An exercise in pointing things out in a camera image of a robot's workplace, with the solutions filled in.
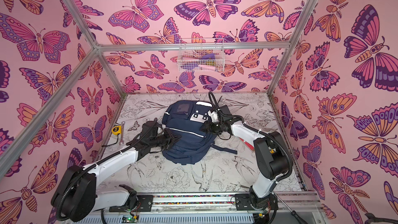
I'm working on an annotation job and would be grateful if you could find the navy blue student backpack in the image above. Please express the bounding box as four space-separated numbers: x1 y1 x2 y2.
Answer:
162 100 237 165

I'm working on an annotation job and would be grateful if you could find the yellow tape measure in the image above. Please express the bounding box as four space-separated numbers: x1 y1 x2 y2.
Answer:
112 125 122 136

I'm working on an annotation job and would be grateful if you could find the black handled screwdriver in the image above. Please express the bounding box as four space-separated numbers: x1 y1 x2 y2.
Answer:
273 192 308 224

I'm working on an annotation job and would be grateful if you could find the red paper pack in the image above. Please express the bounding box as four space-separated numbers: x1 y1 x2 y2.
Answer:
243 141 255 151

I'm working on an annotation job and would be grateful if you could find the silver wrench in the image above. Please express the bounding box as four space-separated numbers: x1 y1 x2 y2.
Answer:
119 121 125 145

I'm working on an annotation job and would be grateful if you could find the green circuit board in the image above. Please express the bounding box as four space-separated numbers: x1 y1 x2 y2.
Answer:
122 215 138 224

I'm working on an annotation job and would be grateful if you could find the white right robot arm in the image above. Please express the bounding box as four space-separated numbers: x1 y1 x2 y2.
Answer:
204 92 293 209

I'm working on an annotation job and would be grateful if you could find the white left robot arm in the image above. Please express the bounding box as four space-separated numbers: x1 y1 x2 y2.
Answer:
51 119 181 222

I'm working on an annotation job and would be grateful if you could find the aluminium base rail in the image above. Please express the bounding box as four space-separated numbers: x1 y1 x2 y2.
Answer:
80 192 328 224

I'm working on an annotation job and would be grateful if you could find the white wire basket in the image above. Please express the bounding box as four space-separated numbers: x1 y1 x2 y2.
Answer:
176 38 226 73

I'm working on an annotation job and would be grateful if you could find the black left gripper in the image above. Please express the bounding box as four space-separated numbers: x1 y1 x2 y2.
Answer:
148 129 182 151

